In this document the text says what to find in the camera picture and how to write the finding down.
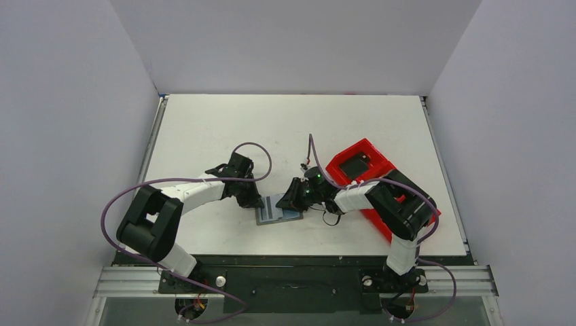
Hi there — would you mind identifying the grey card holder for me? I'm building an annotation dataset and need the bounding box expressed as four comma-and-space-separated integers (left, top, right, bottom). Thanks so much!
255, 194, 304, 225

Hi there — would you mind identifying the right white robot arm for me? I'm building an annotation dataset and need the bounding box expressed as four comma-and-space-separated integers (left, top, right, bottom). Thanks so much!
276, 166, 439, 290

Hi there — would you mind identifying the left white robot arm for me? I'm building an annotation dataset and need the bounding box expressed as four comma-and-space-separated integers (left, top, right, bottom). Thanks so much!
116, 153, 264, 292

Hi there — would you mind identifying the grey striped credit card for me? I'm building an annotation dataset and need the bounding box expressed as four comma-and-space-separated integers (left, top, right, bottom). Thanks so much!
260, 196, 282, 223

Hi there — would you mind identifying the black wallet in tray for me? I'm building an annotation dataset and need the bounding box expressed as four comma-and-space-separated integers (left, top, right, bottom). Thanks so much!
339, 152, 370, 180

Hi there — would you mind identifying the red plastic tray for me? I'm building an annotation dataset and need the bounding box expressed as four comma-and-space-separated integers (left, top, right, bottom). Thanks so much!
326, 139, 441, 242

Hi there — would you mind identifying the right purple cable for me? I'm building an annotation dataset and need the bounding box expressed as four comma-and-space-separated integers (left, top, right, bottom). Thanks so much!
308, 133, 458, 324

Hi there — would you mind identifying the purple cable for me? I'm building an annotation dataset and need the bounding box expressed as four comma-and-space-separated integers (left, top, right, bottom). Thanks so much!
99, 142, 274, 271
308, 133, 458, 324

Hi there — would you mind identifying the black loop cable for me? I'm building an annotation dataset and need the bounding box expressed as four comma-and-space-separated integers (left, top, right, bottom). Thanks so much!
322, 209, 343, 228

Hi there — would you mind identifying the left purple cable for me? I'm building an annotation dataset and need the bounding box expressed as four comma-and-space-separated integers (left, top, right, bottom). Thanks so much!
99, 142, 274, 271

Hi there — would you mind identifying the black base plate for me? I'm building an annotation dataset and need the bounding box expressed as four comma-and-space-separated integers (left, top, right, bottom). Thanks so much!
103, 254, 472, 314

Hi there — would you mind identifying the aluminium frame rail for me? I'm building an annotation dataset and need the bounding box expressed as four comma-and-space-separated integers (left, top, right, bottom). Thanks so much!
93, 266, 497, 298

